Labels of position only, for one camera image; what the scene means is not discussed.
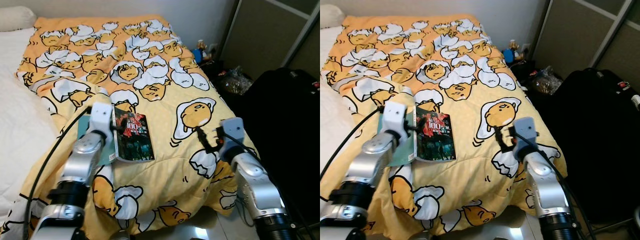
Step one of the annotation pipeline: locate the dark red cover book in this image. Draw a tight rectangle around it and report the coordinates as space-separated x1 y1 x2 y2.
413 105 457 163
112 106 156 164

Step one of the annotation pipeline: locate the yellow egg cartoon blanket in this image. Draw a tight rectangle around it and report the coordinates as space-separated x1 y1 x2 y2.
0 15 261 240
320 14 568 236

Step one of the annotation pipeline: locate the teal book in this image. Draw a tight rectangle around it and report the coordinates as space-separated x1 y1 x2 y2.
376 110 418 167
76 114 118 167

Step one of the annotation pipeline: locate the clear plastic bag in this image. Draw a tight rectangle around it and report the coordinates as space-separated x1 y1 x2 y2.
218 67 252 96
530 66 563 95

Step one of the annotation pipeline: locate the large black fabric case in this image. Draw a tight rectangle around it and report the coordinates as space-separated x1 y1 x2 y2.
527 67 640 226
234 67 321 228

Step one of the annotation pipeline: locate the blue toy figurine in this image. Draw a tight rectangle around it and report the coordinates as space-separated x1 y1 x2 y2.
194 40 212 64
504 40 523 64

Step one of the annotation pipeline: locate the white quilted mattress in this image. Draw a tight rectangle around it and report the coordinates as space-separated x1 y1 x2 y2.
0 27 58 221
320 26 351 166

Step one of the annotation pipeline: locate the grey sliding wardrobe door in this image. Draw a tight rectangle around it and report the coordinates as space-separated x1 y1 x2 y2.
532 0 640 86
220 0 321 83

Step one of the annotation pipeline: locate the beige bolster pillow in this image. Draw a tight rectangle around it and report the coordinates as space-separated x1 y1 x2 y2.
0 6 37 32
320 4 346 29

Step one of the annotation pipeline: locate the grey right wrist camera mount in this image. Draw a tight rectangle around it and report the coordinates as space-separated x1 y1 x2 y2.
219 117 246 156
512 116 540 153

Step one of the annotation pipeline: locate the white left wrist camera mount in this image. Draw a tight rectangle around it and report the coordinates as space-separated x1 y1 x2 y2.
89 101 116 145
382 101 412 143

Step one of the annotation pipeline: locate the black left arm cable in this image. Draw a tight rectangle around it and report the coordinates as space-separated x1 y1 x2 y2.
320 105 385 181
22 105 93 240

